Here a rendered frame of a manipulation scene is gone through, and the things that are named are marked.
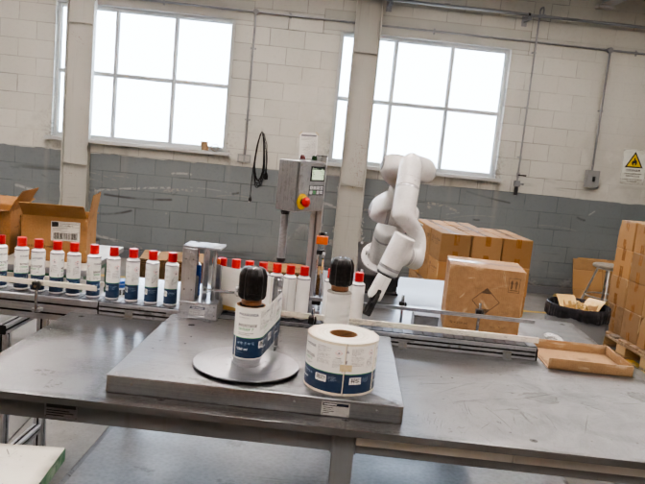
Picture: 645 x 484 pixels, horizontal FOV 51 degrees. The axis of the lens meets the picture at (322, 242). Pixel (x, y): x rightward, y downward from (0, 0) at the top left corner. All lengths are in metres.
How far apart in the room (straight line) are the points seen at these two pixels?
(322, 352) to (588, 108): 7.17
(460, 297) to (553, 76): 6.01
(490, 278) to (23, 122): 6.64
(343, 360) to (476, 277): 1.08
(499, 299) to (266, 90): 5.61
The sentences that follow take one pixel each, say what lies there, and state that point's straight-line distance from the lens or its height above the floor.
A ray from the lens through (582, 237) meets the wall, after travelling 8.79.
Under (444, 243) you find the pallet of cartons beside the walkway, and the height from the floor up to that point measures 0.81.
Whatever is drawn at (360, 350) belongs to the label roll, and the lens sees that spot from 1.83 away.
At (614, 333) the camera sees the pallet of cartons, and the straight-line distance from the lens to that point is 6.60.
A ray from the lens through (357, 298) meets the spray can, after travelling 2.52.
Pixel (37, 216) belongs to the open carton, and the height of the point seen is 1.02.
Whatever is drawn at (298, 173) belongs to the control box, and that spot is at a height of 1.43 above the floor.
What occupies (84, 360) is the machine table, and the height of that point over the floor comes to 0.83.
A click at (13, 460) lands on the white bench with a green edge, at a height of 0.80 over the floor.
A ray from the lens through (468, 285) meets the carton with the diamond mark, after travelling 2.78.
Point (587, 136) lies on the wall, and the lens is 8.71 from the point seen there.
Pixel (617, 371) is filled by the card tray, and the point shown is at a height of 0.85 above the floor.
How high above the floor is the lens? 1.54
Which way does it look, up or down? 8 degrees down
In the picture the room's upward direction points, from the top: 6 degrees clockwise
